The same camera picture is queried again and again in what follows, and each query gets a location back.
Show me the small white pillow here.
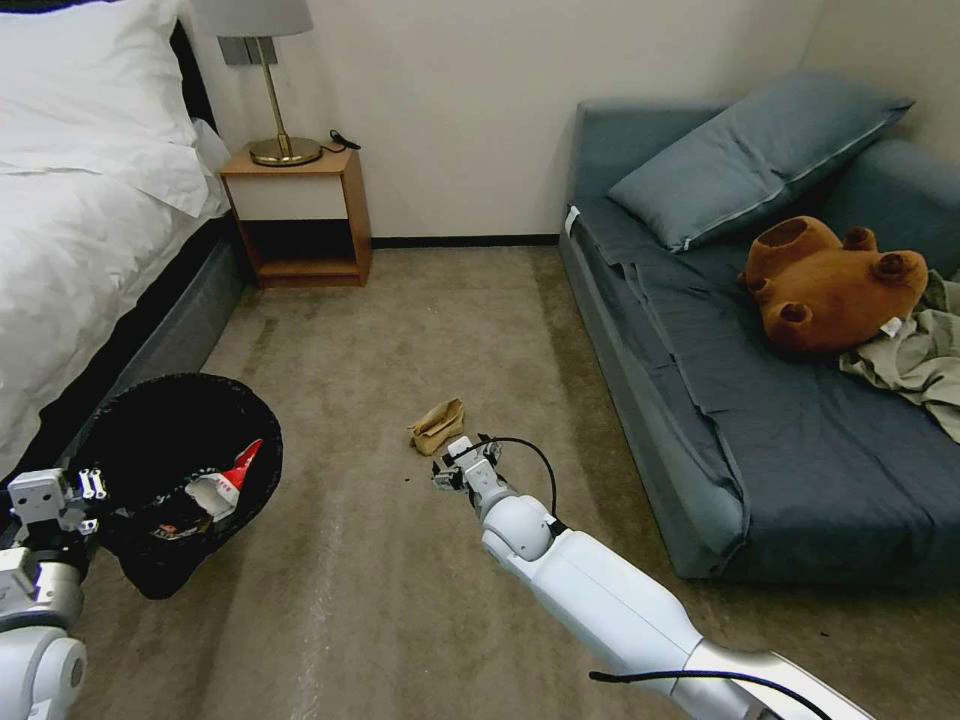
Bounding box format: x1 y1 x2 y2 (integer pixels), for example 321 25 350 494
190 117 233 180

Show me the grey wall switch panel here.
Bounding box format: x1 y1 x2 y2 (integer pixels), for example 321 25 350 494
218 34 281 69

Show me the black trash bin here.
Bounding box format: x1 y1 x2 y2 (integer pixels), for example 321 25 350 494
83 371 286 601

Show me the crumpled white paper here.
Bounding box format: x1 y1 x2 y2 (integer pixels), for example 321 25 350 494
185 479 238 520

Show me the black baseboard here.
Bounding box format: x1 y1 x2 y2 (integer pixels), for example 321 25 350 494
370 233 573 252

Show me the wooden nightstand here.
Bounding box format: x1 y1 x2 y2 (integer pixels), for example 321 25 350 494
218 141 375 291

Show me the black forearm cable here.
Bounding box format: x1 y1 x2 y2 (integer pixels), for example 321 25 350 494
588 668 853 720

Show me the blue-grey sofa bed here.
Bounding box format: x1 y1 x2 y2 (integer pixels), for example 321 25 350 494
557 99 960 584

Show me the brass table lamp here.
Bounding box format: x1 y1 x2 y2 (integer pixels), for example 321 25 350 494
190 0 325 169

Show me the black headboard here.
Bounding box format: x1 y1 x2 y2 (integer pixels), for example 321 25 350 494
169 17 220 138

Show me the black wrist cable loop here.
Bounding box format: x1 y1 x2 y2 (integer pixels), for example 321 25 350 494
479 436 561 528

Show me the crumpled brown paper bag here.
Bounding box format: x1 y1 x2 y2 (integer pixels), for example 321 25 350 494
406 399 467 457

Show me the large white pillow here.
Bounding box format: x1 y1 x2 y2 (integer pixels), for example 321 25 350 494
0 0 201 178

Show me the brown plush toy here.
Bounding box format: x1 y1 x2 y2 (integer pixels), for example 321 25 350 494
737 215 932 357

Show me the white bed duvet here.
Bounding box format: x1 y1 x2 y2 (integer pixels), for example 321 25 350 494
0 140 232 481

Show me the red and white wrapper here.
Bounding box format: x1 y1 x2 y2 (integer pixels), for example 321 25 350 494
196 438 265 519

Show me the grey bed base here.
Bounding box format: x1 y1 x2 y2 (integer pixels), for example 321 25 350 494
0 212 250 493

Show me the olive green cloth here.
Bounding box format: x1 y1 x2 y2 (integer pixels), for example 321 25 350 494
837 269 960 445

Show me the blue-grey pillow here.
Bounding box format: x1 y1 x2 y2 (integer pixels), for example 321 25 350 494
606 71 917 256

